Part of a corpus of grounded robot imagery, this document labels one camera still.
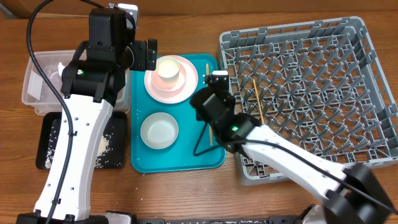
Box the clear plastic bin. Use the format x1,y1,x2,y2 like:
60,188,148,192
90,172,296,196
21,50,132,116

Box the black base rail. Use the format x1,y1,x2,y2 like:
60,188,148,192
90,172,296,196
137,215,301,224

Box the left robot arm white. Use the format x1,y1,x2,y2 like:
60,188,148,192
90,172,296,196
17,3,157,223

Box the large pink plate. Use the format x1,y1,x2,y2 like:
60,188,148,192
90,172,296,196
144,55,198,104

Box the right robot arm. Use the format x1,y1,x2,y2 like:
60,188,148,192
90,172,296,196
190,87,397,223

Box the pale green cup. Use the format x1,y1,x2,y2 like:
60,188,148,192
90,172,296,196
156,56,180,81

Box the white bowl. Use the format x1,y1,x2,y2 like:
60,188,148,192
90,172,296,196
140,112,179,149

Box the white label sticker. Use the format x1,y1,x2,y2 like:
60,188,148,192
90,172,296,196
27,71,43,100

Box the wooden chopstick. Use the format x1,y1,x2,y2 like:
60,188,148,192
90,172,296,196
252,79,265,124
206,63,213,146

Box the black tray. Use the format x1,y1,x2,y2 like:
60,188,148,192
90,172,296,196
35,112,127,170

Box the crumpled white tissue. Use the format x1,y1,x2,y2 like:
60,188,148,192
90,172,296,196
58,62,65,76

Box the rice grains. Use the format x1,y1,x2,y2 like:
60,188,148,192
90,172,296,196
44,123,111,169

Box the grey dishwasher rack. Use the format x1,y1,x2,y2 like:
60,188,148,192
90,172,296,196
218,17,397,167

